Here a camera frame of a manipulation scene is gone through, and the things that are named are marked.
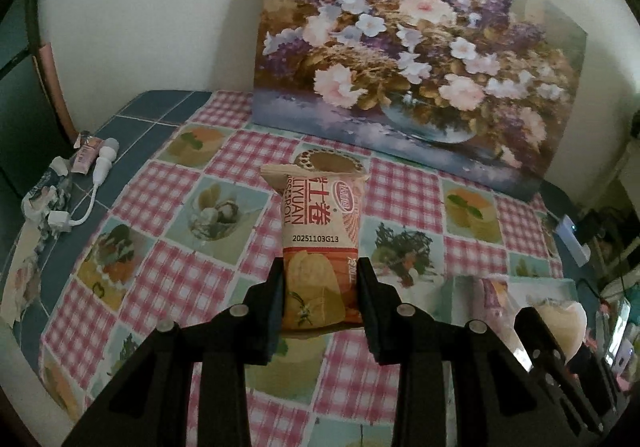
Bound pink fruit-print snack packet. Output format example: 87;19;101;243
480;279;511;323

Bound dark teal panel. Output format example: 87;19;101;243
0;0;76;188

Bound crumpled floral wrapper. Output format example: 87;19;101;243
0;157;73;328

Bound pink tube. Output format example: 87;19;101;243
74;132;103;174

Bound beige roll cake packet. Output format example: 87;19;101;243
260;149;371;333

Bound teal shallow cardboard box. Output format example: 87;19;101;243
435;277;578;333

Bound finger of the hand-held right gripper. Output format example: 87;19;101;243
514;307;616;435

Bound floral canvas painting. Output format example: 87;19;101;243
252;0;588;202

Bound checkered printed tablecloth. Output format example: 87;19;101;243
0;89;601;447

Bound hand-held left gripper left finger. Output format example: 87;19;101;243
62;257;286;447

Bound black charging cable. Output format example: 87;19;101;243
580;277;608;300

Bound white power strip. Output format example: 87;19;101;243
555;214;591;268

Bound white corded adapter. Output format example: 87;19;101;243
47;137;121;232

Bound clear white bun packet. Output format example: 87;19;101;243
505;299;587;368

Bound smartphone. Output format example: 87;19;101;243
602;299;632;368

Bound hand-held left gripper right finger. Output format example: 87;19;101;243
357;257;576;447

